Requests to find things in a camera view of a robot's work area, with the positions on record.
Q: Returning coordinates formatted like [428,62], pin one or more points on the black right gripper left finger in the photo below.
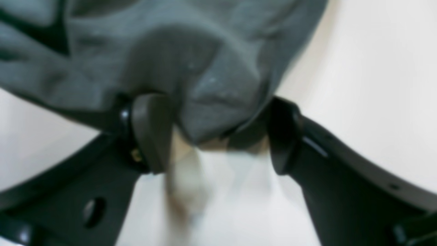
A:
[83,201]

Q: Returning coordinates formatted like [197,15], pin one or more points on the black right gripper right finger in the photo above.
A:
[351,201]

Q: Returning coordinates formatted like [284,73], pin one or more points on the dark grey t-shirt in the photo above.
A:
[220,61]

